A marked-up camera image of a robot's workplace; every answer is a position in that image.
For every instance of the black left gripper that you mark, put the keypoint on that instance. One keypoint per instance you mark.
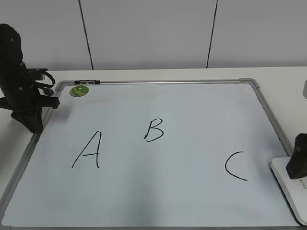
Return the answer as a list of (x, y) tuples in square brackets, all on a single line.
[(26, 100)]

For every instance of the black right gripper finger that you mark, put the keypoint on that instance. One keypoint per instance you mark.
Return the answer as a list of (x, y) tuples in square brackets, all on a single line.
[(297, 166)]

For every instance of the white rectangular board eraser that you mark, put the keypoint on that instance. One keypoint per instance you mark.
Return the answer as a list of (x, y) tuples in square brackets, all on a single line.
[(295, 190)]

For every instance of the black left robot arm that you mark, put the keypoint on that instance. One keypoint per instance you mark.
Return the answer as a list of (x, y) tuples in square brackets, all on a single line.
[(12, 67)]

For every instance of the round green magnet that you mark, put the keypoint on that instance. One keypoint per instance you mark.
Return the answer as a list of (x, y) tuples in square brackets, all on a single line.
[(79, 91)]

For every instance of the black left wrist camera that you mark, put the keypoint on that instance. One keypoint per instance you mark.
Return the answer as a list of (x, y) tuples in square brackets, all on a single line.
[(37, 74)]

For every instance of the black clip on board frame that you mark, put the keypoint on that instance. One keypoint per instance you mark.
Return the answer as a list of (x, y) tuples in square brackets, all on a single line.
[(86, 82)]

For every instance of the white board with grey frame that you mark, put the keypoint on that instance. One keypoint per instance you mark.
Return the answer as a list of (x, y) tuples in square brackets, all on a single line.
[(153, 154)]

